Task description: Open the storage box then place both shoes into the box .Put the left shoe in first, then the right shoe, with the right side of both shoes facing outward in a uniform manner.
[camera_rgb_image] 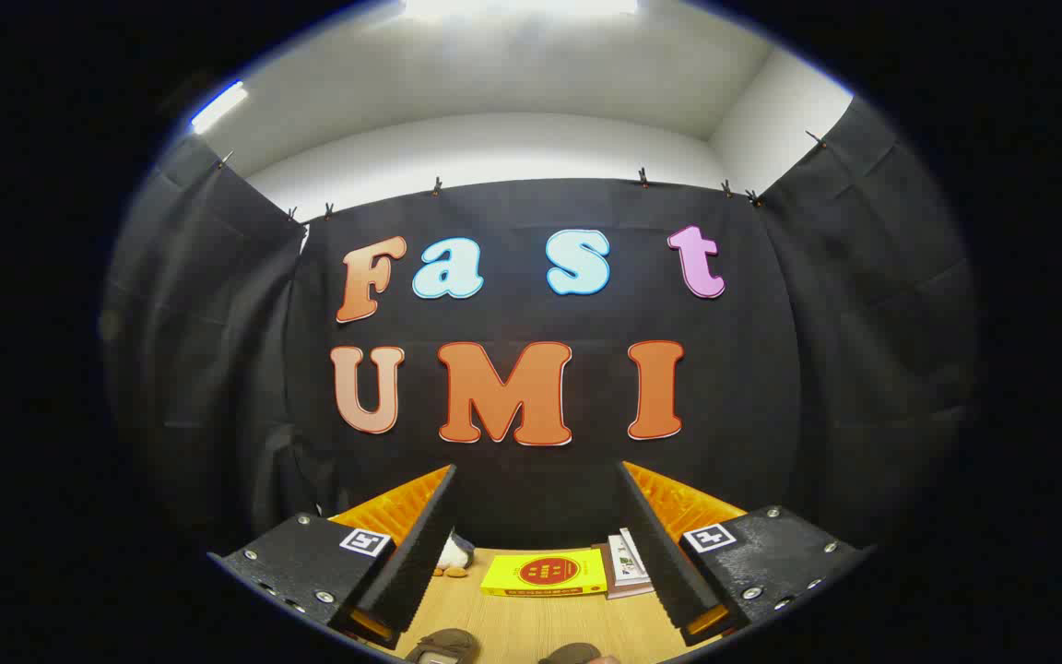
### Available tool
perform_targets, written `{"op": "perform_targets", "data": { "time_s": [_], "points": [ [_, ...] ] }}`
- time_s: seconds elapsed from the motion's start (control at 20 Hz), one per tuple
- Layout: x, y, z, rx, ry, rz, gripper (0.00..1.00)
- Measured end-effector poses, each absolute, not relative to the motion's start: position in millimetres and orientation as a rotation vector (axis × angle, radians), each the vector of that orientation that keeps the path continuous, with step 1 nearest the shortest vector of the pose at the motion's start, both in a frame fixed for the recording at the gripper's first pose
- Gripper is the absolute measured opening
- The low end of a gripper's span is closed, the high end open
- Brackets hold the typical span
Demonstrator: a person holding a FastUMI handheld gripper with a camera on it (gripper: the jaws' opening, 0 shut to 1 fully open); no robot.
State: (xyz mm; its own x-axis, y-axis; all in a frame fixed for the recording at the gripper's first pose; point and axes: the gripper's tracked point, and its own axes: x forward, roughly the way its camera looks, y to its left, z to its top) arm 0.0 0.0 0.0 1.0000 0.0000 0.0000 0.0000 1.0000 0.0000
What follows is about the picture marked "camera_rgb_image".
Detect penguin plush toy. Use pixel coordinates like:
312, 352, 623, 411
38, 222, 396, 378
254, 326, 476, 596
434, 533, 477, 579

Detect brown fuzzy shoe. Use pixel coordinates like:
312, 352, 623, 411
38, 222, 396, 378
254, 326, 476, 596
405, 628, 481, 664
537, 643, 620, 664

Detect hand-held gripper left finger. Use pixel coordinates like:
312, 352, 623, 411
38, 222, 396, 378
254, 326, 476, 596
208, 465, 457, 650

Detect pale pink book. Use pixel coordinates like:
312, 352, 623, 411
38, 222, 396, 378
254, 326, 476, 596
591, 544, 656, 600

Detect yellow book with red circle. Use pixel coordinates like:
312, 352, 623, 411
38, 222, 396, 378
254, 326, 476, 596
480, 550, 608, 599

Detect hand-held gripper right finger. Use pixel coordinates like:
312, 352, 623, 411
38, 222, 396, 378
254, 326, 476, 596
619, 461, 871, 646

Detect white book with small picture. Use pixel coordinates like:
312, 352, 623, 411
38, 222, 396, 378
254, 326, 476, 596
607, 533, 652, 591

